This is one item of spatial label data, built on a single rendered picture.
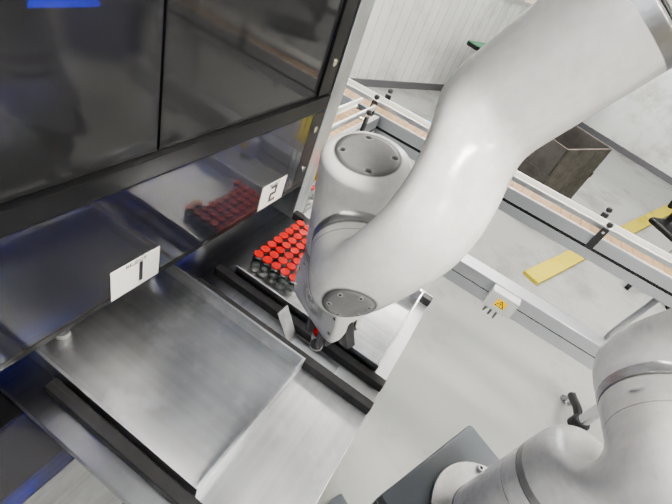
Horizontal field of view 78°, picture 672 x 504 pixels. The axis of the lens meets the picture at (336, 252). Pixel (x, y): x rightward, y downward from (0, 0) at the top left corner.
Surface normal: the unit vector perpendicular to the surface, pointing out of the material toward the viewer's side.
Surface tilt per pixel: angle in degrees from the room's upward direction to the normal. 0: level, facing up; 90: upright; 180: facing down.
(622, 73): 103
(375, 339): 0
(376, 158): 13
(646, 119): 90
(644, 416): 63
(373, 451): 0
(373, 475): 0
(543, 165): 90
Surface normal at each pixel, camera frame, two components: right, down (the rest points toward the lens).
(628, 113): -0.77, 0.20
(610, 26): -0.47, 0.38
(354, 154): 0.13, -0.62
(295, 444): 0.31, -0.71
